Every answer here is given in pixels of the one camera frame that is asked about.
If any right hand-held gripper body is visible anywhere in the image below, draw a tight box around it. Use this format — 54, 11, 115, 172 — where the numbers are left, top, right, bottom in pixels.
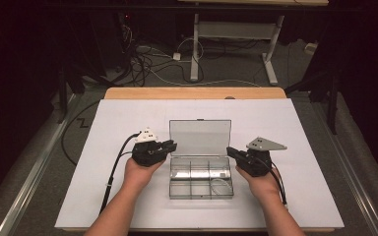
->
239, 137, 288, 178

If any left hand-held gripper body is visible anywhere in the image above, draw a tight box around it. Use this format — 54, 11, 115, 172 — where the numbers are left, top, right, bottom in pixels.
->
131, 127, 168, 167

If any clear plastic compartment box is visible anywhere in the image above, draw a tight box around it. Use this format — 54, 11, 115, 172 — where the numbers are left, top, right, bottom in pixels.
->
168, 119, 234, 201

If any clear beaded bracelet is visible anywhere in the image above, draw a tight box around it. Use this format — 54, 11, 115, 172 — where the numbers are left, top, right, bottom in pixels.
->
210, 178, 233, 197

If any person's left hand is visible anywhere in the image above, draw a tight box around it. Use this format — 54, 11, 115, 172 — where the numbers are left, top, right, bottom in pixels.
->
123, 157, 166, 191

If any person's right hand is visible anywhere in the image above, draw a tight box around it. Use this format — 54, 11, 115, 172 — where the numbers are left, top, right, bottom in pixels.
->
235, 166, 281, 200

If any white table cover sheet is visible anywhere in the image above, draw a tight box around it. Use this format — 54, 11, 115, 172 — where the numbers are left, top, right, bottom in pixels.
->
54, 98, 345, 229

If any wooden table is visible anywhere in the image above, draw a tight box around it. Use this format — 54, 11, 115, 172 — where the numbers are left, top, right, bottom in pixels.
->
62, 87, 336, 233

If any black stand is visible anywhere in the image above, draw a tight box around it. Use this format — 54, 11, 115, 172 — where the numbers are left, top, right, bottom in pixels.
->
284, 65, 340, 136
57, 65, 87, 125

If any white-framed desk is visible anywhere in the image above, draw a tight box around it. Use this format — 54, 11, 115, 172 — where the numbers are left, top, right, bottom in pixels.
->
176, 0, 329, 87

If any small beige box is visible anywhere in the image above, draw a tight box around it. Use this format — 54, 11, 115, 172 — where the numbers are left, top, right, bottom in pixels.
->
304, 42, 319, 55

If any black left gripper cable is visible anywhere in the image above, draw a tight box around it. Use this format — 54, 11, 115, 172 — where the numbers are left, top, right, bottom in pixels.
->
99, 132, 142, 214

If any white floor cable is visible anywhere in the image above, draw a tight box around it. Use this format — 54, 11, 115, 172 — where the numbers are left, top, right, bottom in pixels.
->
150, 69, 261, 89

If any long black floor cable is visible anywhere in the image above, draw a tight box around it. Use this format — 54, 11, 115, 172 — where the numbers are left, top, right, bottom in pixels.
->
61, 100, 101, 166

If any tangle of floor cables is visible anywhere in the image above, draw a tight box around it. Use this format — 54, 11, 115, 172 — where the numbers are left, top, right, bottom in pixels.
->
121, 24, 205, 88

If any aluminium floor rail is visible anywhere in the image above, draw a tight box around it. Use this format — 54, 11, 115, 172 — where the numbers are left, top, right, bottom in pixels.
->
0, 93, 80, 236
311, 101, 378, 236

